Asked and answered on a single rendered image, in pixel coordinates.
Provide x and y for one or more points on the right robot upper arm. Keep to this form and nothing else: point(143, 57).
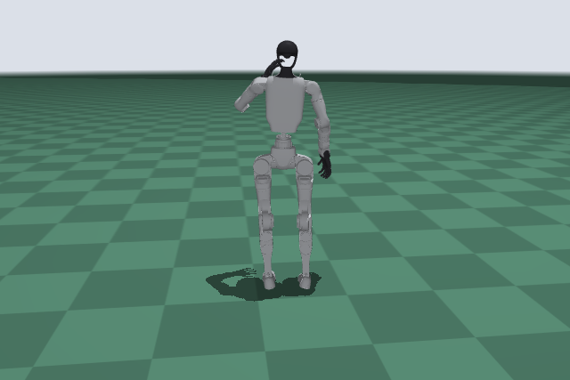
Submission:
point(313, 89)

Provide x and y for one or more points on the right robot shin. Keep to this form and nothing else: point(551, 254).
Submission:
point(305, 246)

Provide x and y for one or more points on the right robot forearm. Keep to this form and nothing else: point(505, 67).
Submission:
point(324, 140)

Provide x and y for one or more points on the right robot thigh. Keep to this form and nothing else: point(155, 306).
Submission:
point(305, 177)

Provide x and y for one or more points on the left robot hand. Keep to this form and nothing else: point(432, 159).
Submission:
point(270, 69)

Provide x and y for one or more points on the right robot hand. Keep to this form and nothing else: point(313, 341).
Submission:
point(326, 165)

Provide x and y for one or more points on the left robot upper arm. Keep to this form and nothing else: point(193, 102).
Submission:
point(256, 87)

